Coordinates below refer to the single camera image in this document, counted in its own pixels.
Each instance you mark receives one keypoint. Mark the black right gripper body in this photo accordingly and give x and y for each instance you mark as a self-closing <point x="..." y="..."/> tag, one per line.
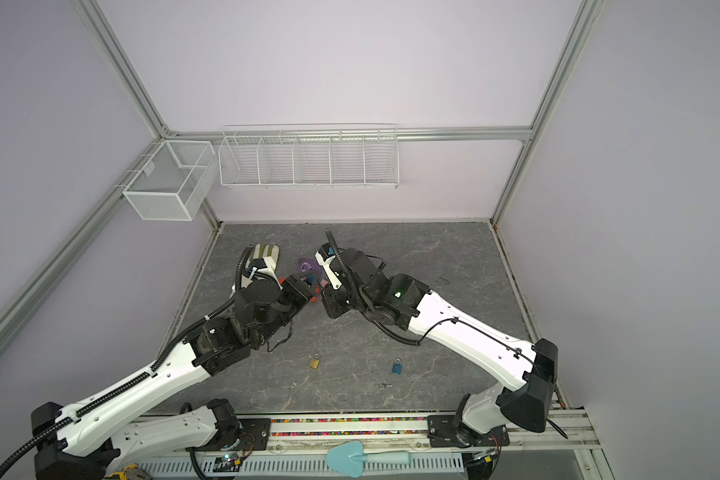
<point x="339" y="301"/>

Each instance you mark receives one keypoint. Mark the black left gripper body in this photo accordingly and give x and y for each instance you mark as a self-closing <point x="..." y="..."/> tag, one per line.
<point x="296" y="295"/>

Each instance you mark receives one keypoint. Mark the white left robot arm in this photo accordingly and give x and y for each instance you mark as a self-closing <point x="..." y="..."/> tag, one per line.
<point x="94" y="437"/>

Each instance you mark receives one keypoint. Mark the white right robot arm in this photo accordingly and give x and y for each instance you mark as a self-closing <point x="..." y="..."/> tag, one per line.
<point x="410" y="312"/>

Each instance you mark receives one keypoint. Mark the red rubber glove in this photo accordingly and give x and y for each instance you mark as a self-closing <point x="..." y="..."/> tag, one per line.
<point x="315" y="292"/>

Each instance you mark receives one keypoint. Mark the purple garden trowel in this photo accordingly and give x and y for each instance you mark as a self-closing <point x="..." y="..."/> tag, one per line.
<point x="310" y="265"/>

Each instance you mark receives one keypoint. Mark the cream and green work glove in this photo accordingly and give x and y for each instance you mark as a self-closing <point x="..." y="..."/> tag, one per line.
<point x="267" y="252"/>

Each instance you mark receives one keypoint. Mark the brass padlock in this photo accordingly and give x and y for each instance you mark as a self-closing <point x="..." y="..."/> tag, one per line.
<point x="314" y="361"/>

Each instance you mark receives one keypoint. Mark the teal garden trowel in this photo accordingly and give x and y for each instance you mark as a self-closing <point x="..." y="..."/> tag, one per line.
<point x="350" y="458"/>

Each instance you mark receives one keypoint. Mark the white mesh box basket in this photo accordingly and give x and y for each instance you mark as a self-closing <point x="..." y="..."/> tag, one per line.
<point x="174" y="181"/>

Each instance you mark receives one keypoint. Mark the yellow black pliers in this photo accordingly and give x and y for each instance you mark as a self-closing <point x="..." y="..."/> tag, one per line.
<point x="131" y="472"/>

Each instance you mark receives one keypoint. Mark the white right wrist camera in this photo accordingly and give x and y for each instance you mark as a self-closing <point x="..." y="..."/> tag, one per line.
<point x="324" y="258"/>

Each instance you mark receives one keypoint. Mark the white wire shelf basket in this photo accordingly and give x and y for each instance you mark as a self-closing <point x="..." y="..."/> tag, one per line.
<point x="310" y="156"/>

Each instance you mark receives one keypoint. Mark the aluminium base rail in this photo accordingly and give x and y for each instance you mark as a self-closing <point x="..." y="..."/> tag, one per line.
<point x="412" y="431"/>

